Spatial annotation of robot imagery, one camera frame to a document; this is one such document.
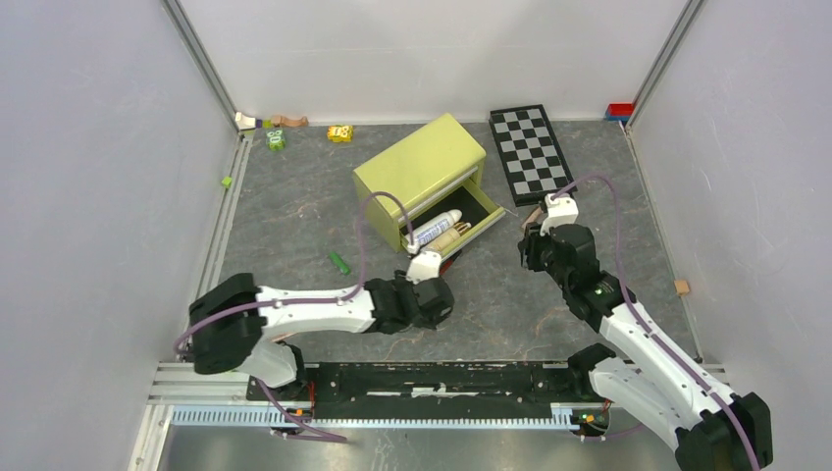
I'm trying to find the red black lip pencil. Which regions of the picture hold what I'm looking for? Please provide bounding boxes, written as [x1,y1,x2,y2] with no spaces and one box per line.
[440,251,461,273]

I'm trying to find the green lipstick tube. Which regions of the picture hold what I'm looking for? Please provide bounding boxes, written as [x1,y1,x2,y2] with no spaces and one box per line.
[329,251,352,276]

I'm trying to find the white lotion tube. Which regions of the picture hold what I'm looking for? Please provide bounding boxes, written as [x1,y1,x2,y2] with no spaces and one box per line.
[407,209,462,251]

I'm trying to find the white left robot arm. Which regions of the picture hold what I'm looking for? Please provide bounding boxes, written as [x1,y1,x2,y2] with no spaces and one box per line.
[182,272,454,400]

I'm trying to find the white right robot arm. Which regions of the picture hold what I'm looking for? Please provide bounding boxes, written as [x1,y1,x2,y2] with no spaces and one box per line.
[518,224,774,470]

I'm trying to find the black white chessboard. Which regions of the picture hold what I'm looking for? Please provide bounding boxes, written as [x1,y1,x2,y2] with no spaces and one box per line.
[489,104,574,207]

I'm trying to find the small wooden cube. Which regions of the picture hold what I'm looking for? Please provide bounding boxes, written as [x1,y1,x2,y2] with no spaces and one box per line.
[674,280,691,296]

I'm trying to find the red blue blocks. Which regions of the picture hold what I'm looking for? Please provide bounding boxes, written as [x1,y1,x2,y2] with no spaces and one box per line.
[604,102,635,123]

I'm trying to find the yellow owl toy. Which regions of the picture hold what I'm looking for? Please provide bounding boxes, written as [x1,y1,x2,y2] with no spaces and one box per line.
[327,125,354,142]

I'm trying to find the green owl toy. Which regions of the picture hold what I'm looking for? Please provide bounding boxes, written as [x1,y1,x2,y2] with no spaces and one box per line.
[266,129,286,151]

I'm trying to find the wooden arch blocks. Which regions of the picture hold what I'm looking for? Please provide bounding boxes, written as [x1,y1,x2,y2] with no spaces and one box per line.
[234,111,309,131]

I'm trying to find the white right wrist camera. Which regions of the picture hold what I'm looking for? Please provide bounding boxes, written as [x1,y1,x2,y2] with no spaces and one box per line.
[540,193,579,236]

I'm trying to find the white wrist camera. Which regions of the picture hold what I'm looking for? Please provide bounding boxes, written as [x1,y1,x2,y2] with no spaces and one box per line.
[540,193,579,236]
[405,242,442,285]

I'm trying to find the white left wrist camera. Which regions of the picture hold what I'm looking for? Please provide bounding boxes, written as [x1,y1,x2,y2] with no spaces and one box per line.
[405,242,442,285]

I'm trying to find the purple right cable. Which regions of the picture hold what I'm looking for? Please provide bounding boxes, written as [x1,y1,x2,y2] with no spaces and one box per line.
[550,173,761,471]

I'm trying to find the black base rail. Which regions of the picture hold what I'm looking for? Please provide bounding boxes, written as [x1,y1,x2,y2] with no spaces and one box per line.
[270,361,602,420]

